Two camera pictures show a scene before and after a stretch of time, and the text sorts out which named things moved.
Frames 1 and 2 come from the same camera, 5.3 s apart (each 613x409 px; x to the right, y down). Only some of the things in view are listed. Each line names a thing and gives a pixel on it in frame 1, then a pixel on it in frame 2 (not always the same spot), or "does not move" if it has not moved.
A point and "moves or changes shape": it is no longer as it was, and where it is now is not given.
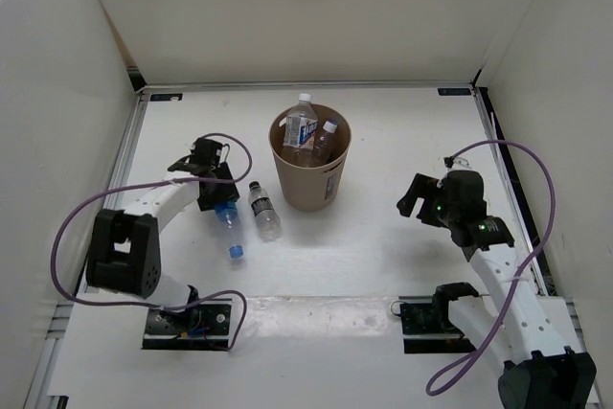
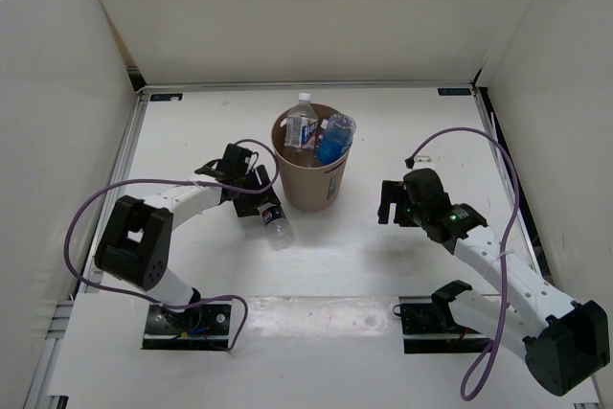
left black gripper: x=228 y=193 to x=249 y=207
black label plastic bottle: x=266 y=218 moves or changes shape
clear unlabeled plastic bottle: x=323 y=144 to x=305 y=155
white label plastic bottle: x=300 y=124 does not move
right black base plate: x=426 y=328 does not move
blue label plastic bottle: x=228 y=219 to x=336 y=139
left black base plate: x=200 y=327 does not move
